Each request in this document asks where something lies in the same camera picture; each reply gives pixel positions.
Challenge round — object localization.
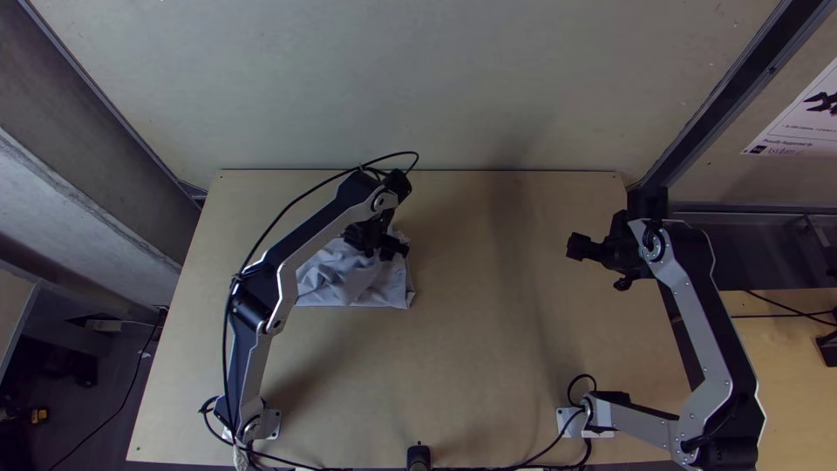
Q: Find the black partition frame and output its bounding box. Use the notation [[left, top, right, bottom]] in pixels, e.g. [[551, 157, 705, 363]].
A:
[[627, 0, 837, 221]]

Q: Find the black cable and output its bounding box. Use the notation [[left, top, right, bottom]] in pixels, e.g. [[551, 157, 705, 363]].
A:
[[245, 410, 587, 471], [221, 151, 420, 427], [731, 290, 837, 328], [46, 312, 163, 471], [565, 372, 598, 411]]

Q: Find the light grey t-shirt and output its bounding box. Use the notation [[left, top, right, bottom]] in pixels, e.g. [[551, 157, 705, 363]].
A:
[[294, 225, 417, 311]]

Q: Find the white wall poster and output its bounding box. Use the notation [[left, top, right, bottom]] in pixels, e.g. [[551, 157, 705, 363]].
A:
[[740, 57, 837, 160]]

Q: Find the wooden side table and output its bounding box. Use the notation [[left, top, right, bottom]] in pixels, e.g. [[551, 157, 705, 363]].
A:
[[718, 287, 837, 471]]

